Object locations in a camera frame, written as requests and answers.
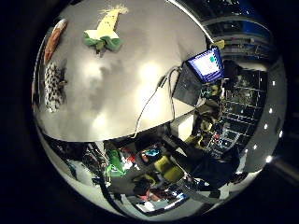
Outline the yellow corn plush toy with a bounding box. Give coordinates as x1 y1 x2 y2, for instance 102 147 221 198
82 4 129 54

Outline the yellow-green chair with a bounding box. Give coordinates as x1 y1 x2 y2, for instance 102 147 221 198
153 154 185 184

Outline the orange fox plush toy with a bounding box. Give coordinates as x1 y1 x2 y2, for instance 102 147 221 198
43 18 69 65

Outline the grey cable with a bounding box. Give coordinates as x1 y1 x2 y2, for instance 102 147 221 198
167 69 181 124

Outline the black wire shelf rack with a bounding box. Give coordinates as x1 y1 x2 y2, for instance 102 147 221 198
214 66 269 157

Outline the white cable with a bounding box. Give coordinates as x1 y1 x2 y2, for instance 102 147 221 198
133 66 181 138

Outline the bright green bag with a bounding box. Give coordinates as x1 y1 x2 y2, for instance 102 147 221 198
105 148 126 177

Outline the white black-spotted plush toy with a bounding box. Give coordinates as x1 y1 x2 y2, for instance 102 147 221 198
43 60 68 114

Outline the person in dark clothes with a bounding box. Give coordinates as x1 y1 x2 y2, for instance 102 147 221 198
169 134 242 191

